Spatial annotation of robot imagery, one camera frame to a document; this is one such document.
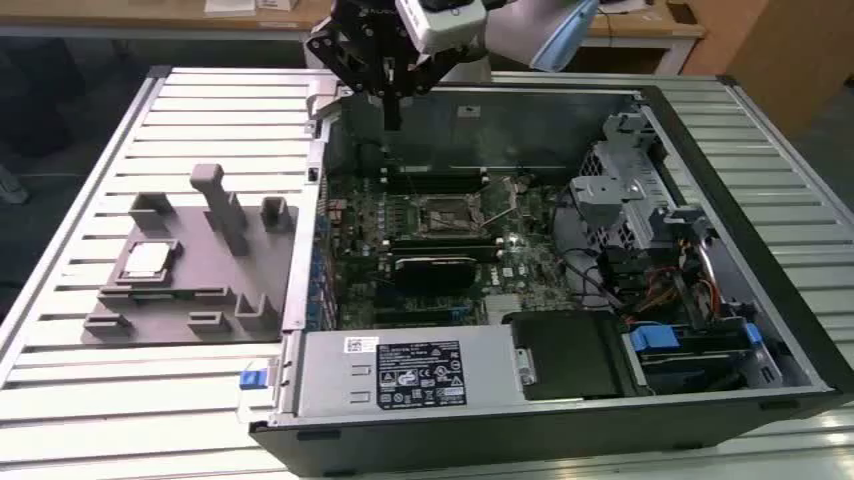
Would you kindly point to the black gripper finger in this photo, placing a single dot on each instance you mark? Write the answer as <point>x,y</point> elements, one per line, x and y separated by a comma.
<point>327,45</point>
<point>433,70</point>

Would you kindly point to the metal locking lever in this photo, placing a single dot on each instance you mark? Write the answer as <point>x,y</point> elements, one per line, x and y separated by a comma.
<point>448,221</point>

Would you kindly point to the silver CPU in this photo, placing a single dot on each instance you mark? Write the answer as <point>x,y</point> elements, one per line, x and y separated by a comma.
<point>152,258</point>

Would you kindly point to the CPU socket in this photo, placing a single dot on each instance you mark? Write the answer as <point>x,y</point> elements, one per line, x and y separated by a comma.
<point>443,207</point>

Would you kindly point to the small white box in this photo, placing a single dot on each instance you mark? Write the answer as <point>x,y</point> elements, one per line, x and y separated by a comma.
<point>275,4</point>

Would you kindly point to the white paper sheet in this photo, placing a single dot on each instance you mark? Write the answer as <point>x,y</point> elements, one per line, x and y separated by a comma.
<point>229,6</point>

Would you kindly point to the black RAM slot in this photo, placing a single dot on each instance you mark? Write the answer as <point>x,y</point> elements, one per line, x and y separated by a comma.
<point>433,170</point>
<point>443,247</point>
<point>443,252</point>
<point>443,258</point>
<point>433,182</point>
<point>433,176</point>
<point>443,242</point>

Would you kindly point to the wooden desk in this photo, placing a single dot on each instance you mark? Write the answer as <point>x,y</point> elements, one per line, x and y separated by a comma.
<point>166,22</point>

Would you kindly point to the silver drive cage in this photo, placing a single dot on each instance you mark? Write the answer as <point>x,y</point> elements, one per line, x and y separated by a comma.
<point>620,165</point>

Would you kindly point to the black graphics card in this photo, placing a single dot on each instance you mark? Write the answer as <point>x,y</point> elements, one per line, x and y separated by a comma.
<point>433,275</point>

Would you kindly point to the black office chair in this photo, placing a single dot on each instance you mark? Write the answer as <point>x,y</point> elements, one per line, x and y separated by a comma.
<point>33,100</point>

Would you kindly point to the silver chipset heatsink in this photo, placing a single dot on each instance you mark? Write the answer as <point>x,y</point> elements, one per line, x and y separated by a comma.
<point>501,305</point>

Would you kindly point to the green motherboard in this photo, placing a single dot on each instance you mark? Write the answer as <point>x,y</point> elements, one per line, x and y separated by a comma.
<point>533,300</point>

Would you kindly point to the blue header connector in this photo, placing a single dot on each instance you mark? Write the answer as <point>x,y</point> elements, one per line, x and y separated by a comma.
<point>456,315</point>

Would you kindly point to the black expansion slot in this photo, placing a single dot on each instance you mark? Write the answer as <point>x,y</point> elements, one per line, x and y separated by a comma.
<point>409,316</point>

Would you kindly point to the grey parts rack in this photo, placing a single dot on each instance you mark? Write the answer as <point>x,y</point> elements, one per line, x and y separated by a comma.
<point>200,280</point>

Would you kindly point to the wooden cabinet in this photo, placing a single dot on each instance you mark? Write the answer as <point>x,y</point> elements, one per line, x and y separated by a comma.
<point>787,50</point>

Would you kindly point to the grey stand foot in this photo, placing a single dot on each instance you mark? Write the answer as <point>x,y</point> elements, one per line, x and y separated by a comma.
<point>13,185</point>

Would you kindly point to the black plastic shroud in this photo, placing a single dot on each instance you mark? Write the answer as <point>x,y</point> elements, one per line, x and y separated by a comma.
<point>567,355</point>

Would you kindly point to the silver power supply unit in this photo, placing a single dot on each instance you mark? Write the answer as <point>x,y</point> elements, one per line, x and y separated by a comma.
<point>333,370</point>

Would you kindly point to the blue disk carrier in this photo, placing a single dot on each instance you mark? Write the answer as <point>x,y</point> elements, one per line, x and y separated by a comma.
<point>656,340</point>

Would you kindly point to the blue case latch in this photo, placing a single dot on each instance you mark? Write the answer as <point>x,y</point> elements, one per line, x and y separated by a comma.
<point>253,379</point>

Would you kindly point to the black PC case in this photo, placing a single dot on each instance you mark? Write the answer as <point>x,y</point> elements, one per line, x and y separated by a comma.
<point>467,445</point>

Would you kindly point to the metal disk bay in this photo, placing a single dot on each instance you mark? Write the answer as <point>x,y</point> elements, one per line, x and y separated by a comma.
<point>767,370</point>

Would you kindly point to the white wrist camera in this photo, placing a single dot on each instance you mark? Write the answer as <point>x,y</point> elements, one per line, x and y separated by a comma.
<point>447,25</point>

